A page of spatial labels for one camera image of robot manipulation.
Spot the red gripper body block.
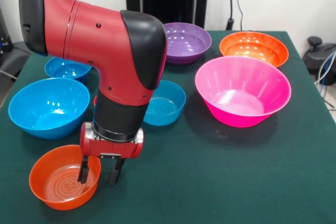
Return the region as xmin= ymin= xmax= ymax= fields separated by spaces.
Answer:
xmin=79 ymin=122 xmax=144 ymax=159

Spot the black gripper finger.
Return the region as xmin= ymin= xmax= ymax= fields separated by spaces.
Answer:
xmin=77 ymin=155 xmax=90 ymax=185
xmin=109 ymin=157 xmax=125 ymax=185

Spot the small orange ridged bowl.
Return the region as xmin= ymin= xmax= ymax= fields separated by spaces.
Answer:
xmin=28 ymin=144 xmax=102 ymax=211

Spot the purple bowl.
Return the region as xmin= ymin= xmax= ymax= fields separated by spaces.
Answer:
xmin=162 ymin=23 xmax=212 ymax=66

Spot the small light blue ridged bowl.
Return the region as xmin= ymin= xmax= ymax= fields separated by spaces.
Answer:
xmin=143 ymin=80 xmax=187 ymax=127

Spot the large blue bowl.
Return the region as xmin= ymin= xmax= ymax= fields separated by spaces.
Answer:
xmin=7 ymin=78 xmax=91 ymax=141

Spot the dark green tablecloth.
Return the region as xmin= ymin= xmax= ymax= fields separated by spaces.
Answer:
xmin=0 ymin=28 xmax=336 ymax=224

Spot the small dark blue bowl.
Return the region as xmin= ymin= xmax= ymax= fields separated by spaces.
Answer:
xmin=44 ymin=56 xmax=92 ymax=84

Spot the black floor stand base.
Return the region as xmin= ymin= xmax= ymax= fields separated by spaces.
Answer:
xmin=0 ymin=40 xmax=34 ymax=78
xmin=301 ymin=36 xmax=336 ymax=86

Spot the large pink bowl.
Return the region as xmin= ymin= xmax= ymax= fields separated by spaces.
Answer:
xmin=194 ymin=56 xmax=292 ymax=129

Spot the black equipment rack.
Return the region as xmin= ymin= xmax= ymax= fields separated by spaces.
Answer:
xmin=0 ymin=6 xmax=12 ymax=54

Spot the large orange bowl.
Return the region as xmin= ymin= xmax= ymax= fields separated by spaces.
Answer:
xmin=219 ymin=31 xmax=290 ymax=69

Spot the black cable with plug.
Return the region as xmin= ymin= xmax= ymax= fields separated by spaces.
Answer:
xmin=226 ymin=0 xmax=235 ymax=30

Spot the thin black cable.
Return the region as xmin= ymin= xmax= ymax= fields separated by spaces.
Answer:
xmin=236 ymin=0 xmax=244 ymax=31

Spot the bundle of floor cables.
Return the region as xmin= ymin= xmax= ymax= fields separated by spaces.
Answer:
xmin=313 ymin=50 xmax=336 ymax=111

